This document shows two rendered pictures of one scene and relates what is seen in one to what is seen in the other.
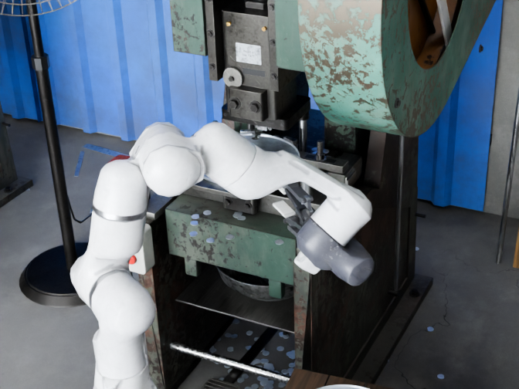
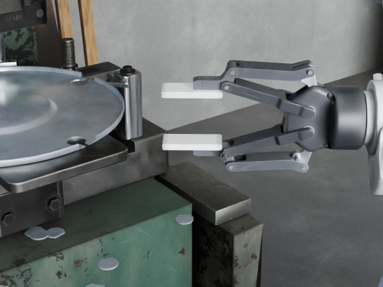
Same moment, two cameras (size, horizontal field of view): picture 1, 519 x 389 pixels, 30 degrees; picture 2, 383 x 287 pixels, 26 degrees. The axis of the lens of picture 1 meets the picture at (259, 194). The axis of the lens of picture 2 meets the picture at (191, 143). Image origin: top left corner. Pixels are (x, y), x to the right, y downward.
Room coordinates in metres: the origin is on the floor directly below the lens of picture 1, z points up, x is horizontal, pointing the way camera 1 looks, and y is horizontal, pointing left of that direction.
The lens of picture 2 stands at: (1.68, 0.75, 1.16)
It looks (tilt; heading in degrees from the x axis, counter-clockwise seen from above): 25 degrees down; 296
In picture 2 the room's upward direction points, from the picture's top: straight up
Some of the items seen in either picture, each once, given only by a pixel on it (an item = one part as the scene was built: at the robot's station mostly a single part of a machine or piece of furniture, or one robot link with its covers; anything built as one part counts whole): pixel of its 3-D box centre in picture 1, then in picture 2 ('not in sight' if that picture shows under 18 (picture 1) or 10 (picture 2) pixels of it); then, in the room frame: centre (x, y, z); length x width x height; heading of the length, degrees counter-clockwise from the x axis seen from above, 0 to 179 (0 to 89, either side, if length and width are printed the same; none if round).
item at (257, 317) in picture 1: (273, 279); not in sight; (2.40, -0.03, 0.31); 0.43 x 0.42 x 0.01; 62
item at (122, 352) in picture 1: (123, 326); not in sight; (1.66, 0.30, 0.71); 0.18 x 0.11 x 0.25; 34
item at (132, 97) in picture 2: (306, 181); (128, 101); (2.19, -0.12, 0.75); 0.03 x 0.03 x 0.10; 62
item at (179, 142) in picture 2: (283, 208); (192, 142); (2.07, -0.06, 0.75); 0.07 x 0.03 x 0.01; 24
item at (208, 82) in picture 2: not in sight; (215, 76); (2.05, -0.07, 0.83); 0.05 x 0.01 x 0.03; 24
